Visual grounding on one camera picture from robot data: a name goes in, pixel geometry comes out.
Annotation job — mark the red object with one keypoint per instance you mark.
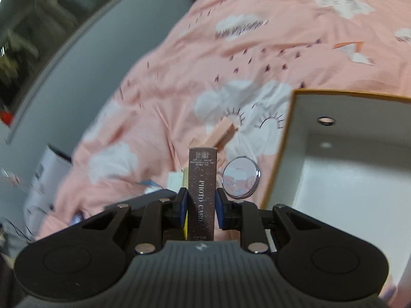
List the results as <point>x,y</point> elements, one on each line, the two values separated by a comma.
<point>5,117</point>

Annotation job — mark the round compact mirror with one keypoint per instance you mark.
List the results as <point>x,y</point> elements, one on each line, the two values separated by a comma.
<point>240,176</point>

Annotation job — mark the orange-rimmed white box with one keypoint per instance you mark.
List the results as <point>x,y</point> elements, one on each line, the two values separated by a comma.
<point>353,183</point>

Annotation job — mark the white paper bag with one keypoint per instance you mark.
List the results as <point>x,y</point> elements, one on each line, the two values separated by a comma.
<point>48,173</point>

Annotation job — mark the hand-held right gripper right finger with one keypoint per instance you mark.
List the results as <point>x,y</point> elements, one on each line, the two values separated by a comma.
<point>221,210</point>

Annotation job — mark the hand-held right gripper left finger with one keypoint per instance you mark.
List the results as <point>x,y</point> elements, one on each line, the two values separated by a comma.
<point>183,208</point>

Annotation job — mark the pink rectangular box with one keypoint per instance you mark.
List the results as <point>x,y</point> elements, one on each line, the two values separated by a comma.
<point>221,133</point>

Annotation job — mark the dark brown card box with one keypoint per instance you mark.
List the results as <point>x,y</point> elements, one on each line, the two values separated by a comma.
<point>202,192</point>

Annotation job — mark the window with grey sill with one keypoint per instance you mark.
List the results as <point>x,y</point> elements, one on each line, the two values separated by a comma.
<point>48,22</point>

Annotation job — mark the pink cloud-print blanket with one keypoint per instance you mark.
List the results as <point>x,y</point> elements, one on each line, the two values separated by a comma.
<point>192,70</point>

